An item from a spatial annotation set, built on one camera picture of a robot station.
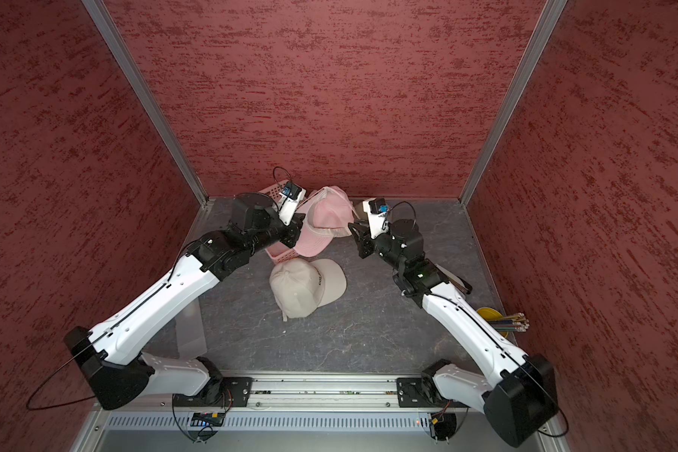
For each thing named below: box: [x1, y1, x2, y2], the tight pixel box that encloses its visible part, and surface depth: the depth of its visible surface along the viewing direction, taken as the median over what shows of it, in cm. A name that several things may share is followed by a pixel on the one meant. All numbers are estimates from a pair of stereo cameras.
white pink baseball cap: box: [269, 258, 348, 323], surface depth 88 cm
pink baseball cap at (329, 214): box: [292, 185, 355, 259], surface depth 82 cm
